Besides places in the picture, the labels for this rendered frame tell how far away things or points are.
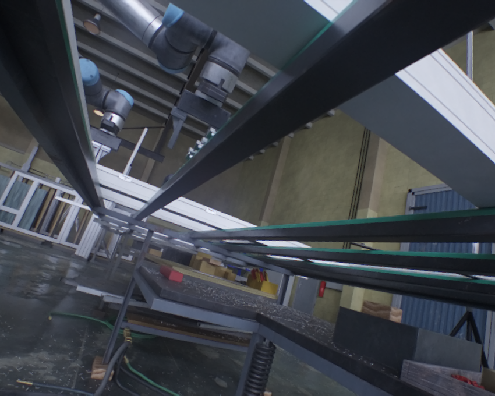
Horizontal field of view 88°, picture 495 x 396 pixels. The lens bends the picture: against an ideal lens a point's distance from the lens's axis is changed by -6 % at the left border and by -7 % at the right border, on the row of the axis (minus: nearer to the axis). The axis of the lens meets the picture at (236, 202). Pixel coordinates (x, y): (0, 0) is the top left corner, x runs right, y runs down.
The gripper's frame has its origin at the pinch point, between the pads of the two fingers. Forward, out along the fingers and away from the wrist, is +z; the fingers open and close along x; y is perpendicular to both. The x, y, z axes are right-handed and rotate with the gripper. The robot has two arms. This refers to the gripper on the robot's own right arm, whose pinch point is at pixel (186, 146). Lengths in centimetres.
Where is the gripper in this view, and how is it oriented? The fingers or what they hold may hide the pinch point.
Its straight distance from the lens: 77.0
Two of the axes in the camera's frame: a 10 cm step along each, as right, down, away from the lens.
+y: -2.1, -3.9, 9.0
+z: -4.6, 8.5, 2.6
